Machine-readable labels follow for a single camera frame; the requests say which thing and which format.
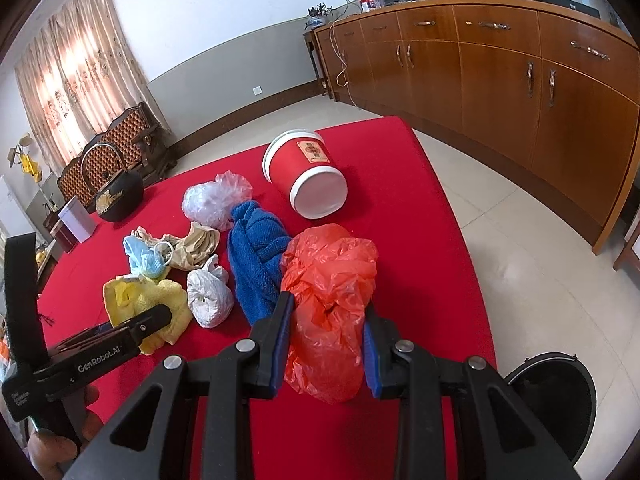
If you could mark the red plastic bag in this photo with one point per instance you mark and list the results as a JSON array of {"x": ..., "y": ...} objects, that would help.
[{"x": 331, "y": 275}]

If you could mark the clear crumpled plastic bag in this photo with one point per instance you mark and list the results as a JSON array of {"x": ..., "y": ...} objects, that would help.
[{"x": 210, "y": 203}]

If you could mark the black trash bin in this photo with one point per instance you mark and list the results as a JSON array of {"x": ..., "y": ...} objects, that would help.
[{"x": 560, "y": 392}]

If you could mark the dark wooden stand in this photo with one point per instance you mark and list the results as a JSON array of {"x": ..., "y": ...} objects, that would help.
[{"x": 630, "y": 252}]

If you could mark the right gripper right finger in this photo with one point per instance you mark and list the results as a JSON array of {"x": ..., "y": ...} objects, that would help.
[{"x": 496, "y": 433}]

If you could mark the light blue face mask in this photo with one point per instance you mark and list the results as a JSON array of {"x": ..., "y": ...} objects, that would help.
[{"x": 152, "y": 262}]

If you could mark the red tablecloth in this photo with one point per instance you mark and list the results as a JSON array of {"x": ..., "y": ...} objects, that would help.
[{"x": 426, "y": 284}]

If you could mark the beige crumpled paper bag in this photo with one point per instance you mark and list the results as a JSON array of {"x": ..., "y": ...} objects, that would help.
[{"x": 183, "y": 253}]

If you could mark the yellow towel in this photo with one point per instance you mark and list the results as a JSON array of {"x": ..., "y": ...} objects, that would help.
[{"x": 125, "y": 298}]

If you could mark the blue towel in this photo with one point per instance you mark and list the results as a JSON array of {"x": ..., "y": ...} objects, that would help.
[{"x": 256, "y": 244}]

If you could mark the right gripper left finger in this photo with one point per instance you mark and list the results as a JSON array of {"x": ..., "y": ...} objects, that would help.
[{"x": 199, "y": 406}]

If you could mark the red paper cup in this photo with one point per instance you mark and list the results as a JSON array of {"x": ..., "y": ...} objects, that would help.
[{"x": 299, "y": 165}]

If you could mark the low cabinet with fruit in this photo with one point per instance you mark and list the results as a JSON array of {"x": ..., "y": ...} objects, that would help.
[{"x": 47, "y": 258}]

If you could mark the white tin box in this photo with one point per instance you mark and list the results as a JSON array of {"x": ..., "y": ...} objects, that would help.
[{"x": 77, "y": 219}]

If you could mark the patterned curtain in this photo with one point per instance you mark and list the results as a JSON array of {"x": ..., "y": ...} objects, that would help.
[{"x": 76, "y": 76}]

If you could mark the person's left hand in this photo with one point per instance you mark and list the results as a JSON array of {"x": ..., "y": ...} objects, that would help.
[{"x": 48, "y": 451}]

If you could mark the black iron teapot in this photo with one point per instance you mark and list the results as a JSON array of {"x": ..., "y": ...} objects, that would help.
[{"x": 121, "y": 195}]

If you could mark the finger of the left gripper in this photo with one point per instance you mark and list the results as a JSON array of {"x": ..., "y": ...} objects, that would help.
[
  {"x": 115, "y": 332},
  {"x": 26, "y": 337}
]

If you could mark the white crumpled plastic bag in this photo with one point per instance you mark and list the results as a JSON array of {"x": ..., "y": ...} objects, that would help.
[{"x": 210, "y": 299}]

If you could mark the wooden sofa bench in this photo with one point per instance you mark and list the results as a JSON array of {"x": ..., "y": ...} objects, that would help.
[{"x": 134, "y": 141}]

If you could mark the potted plant on sideboard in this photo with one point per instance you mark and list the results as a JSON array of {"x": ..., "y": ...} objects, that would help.
[{"x": 318, "y": 16}]

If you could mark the long wooden sideboard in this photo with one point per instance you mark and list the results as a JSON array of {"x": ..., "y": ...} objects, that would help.
[{"x": 545, "y": 95}]

